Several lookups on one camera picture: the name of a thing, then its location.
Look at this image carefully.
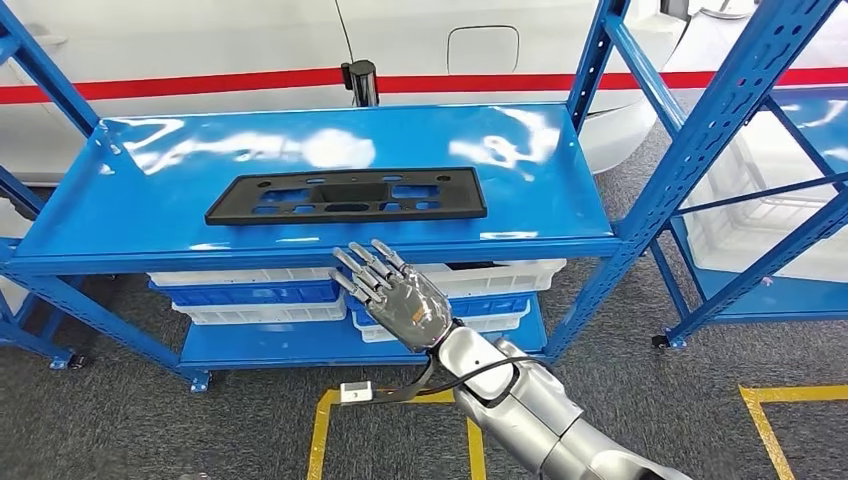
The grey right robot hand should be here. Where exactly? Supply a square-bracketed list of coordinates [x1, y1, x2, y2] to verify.
[329, 239, 456, 354]

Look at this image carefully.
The black plastic car part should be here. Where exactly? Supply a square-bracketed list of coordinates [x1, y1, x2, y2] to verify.
[204, 166, 489, 228]

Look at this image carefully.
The white car with red stripe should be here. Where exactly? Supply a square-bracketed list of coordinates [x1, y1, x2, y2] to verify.
[0, 0, 848, 188]

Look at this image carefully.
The large translucent white crate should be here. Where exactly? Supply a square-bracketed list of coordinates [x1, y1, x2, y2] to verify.
[682, 109, 848, 285]

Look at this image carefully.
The flat black camera cable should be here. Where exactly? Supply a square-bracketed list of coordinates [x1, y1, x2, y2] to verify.
[367, 354, 440, 406]

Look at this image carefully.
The round black arm cable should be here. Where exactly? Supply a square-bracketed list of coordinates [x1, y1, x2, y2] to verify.
[433, 356, 556, 407]

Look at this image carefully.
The black chrome stanchion post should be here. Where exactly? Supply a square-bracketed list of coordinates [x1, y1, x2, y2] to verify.
[340, 59, 381, 108]

